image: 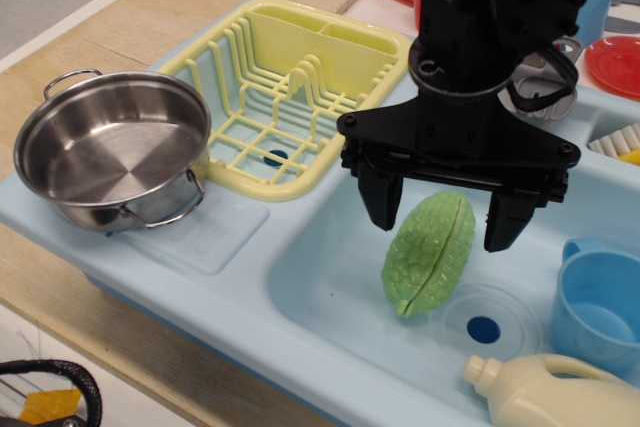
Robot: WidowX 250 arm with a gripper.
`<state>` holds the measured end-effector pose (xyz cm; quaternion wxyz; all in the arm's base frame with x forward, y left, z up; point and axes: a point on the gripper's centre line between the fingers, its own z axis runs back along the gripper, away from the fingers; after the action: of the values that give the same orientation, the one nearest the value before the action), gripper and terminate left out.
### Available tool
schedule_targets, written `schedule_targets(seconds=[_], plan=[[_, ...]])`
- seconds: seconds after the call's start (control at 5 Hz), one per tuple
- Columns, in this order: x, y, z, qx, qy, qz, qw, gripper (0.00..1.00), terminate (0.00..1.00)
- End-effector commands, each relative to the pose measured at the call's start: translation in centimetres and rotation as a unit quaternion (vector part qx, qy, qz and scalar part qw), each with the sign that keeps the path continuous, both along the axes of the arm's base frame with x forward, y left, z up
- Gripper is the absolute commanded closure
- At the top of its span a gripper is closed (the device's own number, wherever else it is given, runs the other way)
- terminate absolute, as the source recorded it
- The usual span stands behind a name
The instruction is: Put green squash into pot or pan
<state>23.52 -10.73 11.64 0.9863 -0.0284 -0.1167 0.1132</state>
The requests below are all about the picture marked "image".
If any red plastic plate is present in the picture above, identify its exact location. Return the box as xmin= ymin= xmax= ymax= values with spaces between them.
xmin=585 ymin=36 xmax=639 ymax=100

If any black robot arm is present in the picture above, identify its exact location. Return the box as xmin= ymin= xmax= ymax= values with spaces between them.
xmin=337 ymin=0 xmax=585 ymax=252

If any yellow tape piece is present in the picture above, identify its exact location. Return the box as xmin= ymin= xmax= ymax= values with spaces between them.
xmin=18 ymin=388 xmax=81 ymax=425

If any light blue toy sink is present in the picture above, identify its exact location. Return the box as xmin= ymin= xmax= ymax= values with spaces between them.
xmin=0 ymin=0 xmax=640 ymax=427

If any stainless steel pot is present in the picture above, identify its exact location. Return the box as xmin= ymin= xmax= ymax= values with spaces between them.
xmin=13 ymin=69 xmax=211 ymax=231

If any blue plastic cup in sink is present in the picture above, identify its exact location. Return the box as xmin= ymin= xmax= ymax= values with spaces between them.
xmin=550 ymin=238 xmax=639 ymax=375

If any green bumpy toy squash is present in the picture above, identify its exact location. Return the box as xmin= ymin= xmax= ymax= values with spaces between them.
xmin=381 ymin=191 xmax=476 ymax=318

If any blue upside-down cup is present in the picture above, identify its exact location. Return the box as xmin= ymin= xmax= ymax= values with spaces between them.
xmin=574 ymin=0 xmax=611 ymax=47

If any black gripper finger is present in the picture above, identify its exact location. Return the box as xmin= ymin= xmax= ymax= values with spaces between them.
xmin=358 ymin=169 xmax=404 ymax=231
xmin=484 ymin=189 xmax=539 ymax=253

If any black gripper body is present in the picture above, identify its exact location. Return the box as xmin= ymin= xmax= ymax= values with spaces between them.
xmin=337 ymin=93 xmax=581 ymax=206

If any grey toy faucet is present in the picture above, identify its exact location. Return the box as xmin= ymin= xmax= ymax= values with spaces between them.
xmin=502 ymin=52 xmax=577 ymax=121

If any red upright cup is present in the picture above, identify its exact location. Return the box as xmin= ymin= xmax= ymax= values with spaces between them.
xmin=413 ymin=0 xmax=422 ymax=30

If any black cable loop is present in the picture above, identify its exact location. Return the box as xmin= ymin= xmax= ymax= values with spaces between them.
xmin=0 ymin=359 xmax=104 ymax=427

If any cream detergent bottle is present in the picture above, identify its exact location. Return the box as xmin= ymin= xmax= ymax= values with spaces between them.
xmin=462 ymin=354 xmax=639 ymax=426

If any grey toy knife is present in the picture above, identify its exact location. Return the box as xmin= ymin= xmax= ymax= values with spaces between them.
xmin=604 ymin=16 xmax=640 ymax=35

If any white yellow sponge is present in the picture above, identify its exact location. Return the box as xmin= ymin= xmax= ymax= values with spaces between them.
xmin=587 ymin=123 xmax=640 ymax=166

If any yellow plastic dish rack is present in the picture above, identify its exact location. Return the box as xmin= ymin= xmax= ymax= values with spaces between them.
xmin=153 ymin=0 xmax=411 ymax=201

